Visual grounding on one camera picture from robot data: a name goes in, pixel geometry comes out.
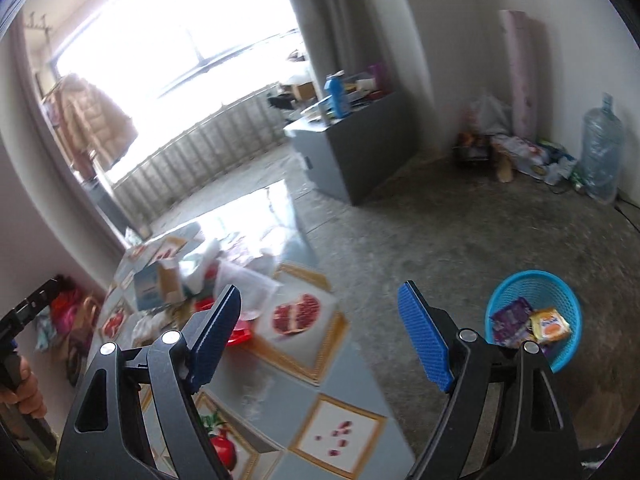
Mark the pile of bags by wall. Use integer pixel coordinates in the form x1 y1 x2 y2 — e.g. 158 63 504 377
452 90 577 186

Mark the red wrapper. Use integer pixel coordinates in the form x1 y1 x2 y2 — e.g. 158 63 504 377
194 296 254 347

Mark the pile of colourful clothes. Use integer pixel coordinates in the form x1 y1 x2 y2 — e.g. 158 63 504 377
35 275 85 352

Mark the person's left hand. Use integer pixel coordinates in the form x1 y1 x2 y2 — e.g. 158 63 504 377
0 358 47 419

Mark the pink rolled mat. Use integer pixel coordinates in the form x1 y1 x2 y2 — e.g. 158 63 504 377
498 10 538 142

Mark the yellow orange snack packet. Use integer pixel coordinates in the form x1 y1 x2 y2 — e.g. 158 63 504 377
529 308 572 344

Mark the grey right curtain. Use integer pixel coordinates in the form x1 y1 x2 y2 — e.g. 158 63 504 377
290 0 440 156

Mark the red gift bag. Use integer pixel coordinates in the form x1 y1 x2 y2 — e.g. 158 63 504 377
62 296 101 387

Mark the purple snack bag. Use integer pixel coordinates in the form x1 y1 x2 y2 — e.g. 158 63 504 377
490 297 534 348

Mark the beige padded jacket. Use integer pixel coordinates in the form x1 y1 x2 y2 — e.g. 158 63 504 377
44 74 138 182

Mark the grey cabinet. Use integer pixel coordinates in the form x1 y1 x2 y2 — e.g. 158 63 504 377
284 91 419 205

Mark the light blue paper box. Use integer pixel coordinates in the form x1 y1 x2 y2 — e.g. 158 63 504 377
134 258 186 311

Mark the metal balcony railing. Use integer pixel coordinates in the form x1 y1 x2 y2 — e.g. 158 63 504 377
111 84 285 224

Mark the cardboard box on balcony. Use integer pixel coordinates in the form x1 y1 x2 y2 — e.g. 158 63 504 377
284 81 317 102

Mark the clear plastic bag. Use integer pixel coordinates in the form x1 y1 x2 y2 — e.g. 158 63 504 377
177 240 281 321

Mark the large clear water jug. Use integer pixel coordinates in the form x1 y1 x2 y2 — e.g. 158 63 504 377
578 93 625 205

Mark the blue plastic trash basket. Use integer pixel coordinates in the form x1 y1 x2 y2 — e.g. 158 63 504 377
485 270 582 373

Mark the blue spray bottle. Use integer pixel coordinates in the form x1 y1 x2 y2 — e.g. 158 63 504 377
324 70 352 119

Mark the fruit pattern tablecloth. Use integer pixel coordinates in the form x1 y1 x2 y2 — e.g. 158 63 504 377
94 182 413 479

